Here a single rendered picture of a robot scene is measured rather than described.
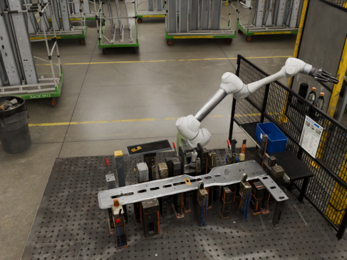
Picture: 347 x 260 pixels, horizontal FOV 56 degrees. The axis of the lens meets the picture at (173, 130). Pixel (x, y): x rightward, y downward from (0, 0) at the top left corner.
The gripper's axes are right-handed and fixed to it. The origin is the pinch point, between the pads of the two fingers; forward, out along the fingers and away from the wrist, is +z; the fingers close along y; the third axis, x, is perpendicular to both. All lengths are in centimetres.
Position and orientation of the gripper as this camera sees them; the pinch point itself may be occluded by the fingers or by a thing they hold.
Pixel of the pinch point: (333, 80)
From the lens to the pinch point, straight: 303.9
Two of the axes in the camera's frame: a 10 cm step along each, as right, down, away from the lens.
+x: 1.1, 4.8, 8.7
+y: 5.7, -7.5, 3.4
